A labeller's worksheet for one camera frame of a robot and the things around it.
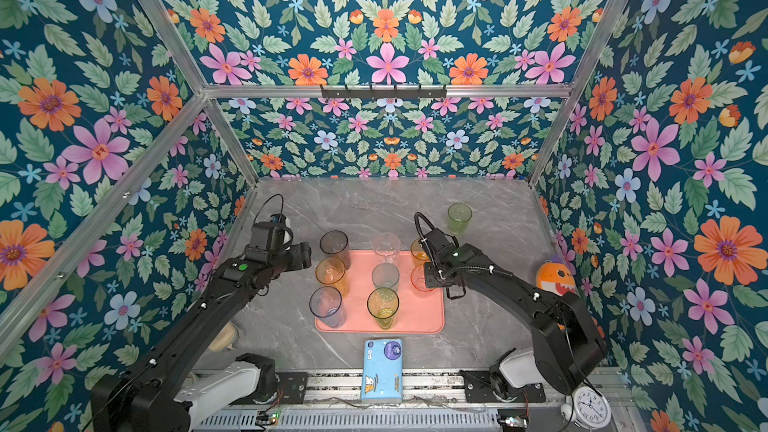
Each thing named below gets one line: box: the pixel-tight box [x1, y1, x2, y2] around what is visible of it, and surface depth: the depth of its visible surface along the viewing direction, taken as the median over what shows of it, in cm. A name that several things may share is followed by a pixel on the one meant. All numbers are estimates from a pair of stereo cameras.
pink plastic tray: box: [315, 250, 446, 334], surface depth 88 cm
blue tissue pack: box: [360, 338, 403, 403], surface depth 74 cm
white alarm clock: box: [560, 386, 612, 432], surface depth 69 cm
